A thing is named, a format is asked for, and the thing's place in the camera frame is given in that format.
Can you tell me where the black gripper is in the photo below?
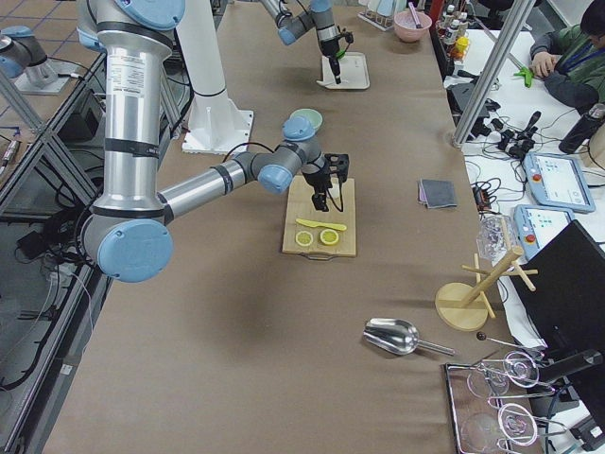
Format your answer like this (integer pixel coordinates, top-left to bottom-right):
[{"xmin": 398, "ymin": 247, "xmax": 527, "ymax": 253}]
[
  {"xmin": 320, "ymin": 37, "xmax": 341, "ymax": 84},
  {"xmin": 302, "ymin": 158, "xmax": 332, "ymax": 212}
]

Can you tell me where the white ceramic spoon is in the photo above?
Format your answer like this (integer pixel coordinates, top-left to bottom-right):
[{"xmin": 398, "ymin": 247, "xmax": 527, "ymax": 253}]
[{"xmin": 316, "ymin": 80, "xmax": 341, "ymax": 90}]

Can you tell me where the white steamed bun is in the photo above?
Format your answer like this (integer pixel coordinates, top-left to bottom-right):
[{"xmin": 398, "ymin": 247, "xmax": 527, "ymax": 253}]
[{"xmin": 329, "ymin": 182, "xmax": 341, "ymax": 199}]

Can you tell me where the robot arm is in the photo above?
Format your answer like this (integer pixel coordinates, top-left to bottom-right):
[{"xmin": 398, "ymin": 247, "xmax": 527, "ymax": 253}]
[
  {"xmin": 260, "ymin": 0, "xmax": 353, "ymax": 84},
  {"xmin": 78, "ymin": 1, "xmax": 331, "ymax": 283}
]

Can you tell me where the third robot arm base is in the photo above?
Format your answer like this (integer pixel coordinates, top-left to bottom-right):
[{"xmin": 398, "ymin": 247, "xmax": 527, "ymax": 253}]
[{"xmin": 1, "ymin": 26, "xmax": 79, "ymax": 95}]

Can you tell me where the light green bowl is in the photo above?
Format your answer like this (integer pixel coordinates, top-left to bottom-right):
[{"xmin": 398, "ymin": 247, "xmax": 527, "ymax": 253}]
[{"xmin": 289, "ymin": 108, "xmax": 323, "ymax": 131}]

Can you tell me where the pink bowl with ice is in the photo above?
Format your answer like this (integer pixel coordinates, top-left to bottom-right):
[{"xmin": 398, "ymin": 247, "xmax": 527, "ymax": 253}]
[{"xmin": 393, "ymin": 10, "xmax": 432, "ymax": 43}]

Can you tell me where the beige rabbit tray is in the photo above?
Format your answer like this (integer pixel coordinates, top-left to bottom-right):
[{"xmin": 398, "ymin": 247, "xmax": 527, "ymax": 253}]
[{"xmin": 321, "ymin": 51, "xmax": 370, "ymax": 90}]

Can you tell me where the bamboo cutting board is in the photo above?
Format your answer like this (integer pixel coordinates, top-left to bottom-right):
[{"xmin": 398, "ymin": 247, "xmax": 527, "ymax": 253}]
[{"xmin": 282, "ymin": 176, "xmax": 356, "ymax": 257}]

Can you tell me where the yellow plastic knife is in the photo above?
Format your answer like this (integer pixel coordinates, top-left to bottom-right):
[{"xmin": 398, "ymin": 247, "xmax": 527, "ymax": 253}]
[{"xmin": 295, "ymin": 218, "xmax": 347, "ymax": 232}]

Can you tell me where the lemon half thick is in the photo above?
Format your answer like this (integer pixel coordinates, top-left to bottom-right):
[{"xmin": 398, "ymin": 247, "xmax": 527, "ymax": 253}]
[{"xmin": 320, "ymin": 228, "xmax": 340, "ymax": 246}]

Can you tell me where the lemon slice far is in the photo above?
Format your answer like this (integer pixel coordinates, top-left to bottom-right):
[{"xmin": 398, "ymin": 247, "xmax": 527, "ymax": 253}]
[{"xmin": 295, "ymin": 231, "xmax": 314, "ymax": 247}]

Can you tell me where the grey folded cloth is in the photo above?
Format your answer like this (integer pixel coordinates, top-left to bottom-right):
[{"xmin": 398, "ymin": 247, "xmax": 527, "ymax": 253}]
[{"xmin": 418, "ymin": 179, "xmax": 458, "ymax": 209}]

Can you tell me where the metal scoop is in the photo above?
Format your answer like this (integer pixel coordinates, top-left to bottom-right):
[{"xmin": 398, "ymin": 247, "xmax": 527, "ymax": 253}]
[{"xmin": 363, "ymin": 318, "xmax": 456, "ymax": 357}]

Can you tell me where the clear crystal glass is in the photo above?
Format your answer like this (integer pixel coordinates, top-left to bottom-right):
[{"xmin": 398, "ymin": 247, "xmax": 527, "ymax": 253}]
[{"xmin": 476, "ymin": 215, "xmax": 518, "ymax": 262}]

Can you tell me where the wooden mug tree stand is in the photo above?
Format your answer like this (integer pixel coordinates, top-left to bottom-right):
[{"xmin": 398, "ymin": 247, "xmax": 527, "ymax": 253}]
[{"xmin": 435, "ymin": 244, "xmax": 538, "ymax": 332}]

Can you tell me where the near teach pendant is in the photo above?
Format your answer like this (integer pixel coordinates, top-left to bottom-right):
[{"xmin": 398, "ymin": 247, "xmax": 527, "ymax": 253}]
[{"xmin": 513, "ymin": 204, "xmax": 575, "ymax": 260}]

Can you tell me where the teach pendant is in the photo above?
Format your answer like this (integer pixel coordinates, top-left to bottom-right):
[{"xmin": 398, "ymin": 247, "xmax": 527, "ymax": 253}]
[
  {"xmin": 513, "ymin": 204, "xmax": 575, "ymax": 260},
  {"xmin": 523, "ymin": 152, "xmax": 596, "ymax": 213}
]

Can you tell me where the seated person green jacket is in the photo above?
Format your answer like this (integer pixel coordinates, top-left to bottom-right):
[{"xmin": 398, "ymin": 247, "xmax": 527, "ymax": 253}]
[{"xmin": 530, "ymin": 1, "xmax": 604, "ymax": 114}]

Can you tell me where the far teach pendant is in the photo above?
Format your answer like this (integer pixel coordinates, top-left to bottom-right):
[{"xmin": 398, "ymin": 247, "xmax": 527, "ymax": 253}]
[{"xmin": 523, "ymin": 152, "xmax": 596, "ymax": 213}]

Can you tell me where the black water bottle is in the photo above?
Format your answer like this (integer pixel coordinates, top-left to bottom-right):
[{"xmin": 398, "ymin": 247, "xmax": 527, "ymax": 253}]
[{"xmin": 559, "ymin": 103, "xmax": 604, "ymax": 154}]

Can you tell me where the black monitor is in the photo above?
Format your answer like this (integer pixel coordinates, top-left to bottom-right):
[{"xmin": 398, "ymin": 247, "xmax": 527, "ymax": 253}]
[{"xmin": 511, "ymin": 220, "xmax": 604, "ymax": 359}]

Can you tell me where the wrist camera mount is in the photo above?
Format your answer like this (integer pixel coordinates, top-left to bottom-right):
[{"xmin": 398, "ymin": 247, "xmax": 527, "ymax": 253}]
[
  {"xmin": 324, "ymin": 153, "xmax": 350, "ymax": 183},
  {"xmin": 338, "ymin": 29, "xmax": 354, "ymax": 44}
]

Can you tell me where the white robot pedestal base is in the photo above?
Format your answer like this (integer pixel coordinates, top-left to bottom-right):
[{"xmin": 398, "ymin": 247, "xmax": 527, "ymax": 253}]
[{"xmin": 177, "ymin": 0, "xmax": 254, "ymax": 154}]

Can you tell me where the aluminium frame post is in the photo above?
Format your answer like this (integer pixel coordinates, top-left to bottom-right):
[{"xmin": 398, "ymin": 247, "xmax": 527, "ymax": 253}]
[{"xmin": 452, "ymin": 0, "xmax": 535, "ymax": 148}]

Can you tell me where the wire glass rack tray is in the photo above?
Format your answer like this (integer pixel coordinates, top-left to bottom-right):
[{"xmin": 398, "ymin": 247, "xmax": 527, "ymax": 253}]
[{"xmin": 440, "ymin": 349, "xmax": 592, "ymax": 454}]

